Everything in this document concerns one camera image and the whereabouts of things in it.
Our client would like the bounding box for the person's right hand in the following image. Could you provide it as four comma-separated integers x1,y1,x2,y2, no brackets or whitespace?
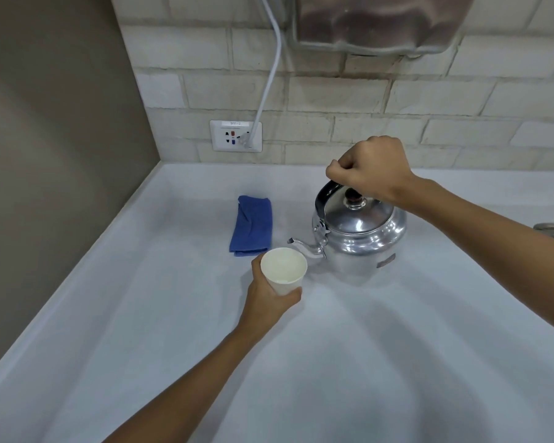
326,136,421,206

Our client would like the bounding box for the person's left hand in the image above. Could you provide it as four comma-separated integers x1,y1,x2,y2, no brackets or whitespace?
238,257,303,333

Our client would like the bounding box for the white paper cup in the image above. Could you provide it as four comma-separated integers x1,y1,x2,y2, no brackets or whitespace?
260,247,308,297

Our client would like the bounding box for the silver metal kettle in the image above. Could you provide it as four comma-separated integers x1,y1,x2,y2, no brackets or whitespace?
287,181,407,278

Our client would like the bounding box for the person's left forearm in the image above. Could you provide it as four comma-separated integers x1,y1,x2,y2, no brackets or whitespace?
101,321,262,443

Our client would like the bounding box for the person's right forearm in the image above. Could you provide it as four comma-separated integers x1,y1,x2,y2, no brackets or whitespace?
397,174,554,341

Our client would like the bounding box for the kettle lid with dark knob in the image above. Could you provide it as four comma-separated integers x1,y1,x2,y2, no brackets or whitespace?
323,187,396,235

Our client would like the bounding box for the folded blue cloth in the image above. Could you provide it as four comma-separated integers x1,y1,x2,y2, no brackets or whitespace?
229,195,273,257

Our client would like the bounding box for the white wall socket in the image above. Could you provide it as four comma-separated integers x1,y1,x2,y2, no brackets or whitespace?
210,120,263,154

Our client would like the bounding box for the white power cable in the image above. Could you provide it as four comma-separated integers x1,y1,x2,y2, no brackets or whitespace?
240,0,288,150

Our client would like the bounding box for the steel wall-mounted appliance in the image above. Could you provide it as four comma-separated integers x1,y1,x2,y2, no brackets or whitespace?
290,0,474,58

